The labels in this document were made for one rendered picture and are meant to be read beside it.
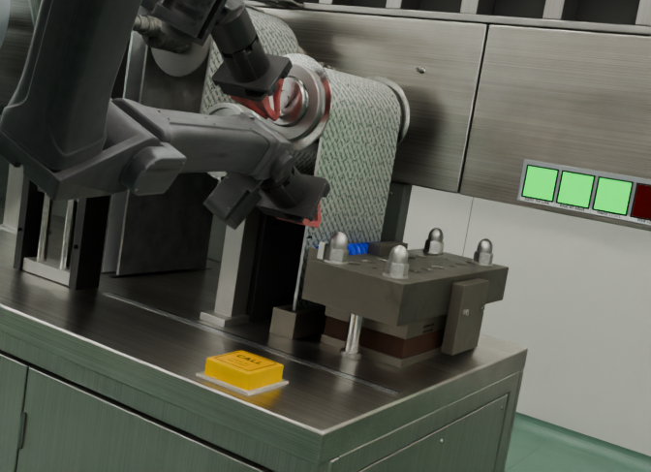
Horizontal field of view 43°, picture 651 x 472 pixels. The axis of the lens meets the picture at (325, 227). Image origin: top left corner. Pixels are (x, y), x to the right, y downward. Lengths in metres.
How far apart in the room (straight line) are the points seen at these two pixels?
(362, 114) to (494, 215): 2.66
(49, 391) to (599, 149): 0.92
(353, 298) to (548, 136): 0.47
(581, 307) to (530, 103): 2.47
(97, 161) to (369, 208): 0.81
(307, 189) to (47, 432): 0.51
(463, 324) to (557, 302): 2.60
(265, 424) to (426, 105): 0.76
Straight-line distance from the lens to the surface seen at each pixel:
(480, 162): 1.48
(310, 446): 0.94
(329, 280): 1.20
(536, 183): 1.44
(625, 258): 3.80
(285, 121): 1.27
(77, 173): 0.65
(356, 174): 1.36
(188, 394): 1.04
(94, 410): 1.20
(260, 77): 1.18
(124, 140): 0.70
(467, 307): 1.31
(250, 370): 1.01
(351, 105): 1.32
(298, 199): 1.19
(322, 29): 1.67
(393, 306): 1.15
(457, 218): 4.04
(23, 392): 1.31
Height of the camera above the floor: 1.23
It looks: 7 degrees down
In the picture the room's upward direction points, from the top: 9 degrees clockwise
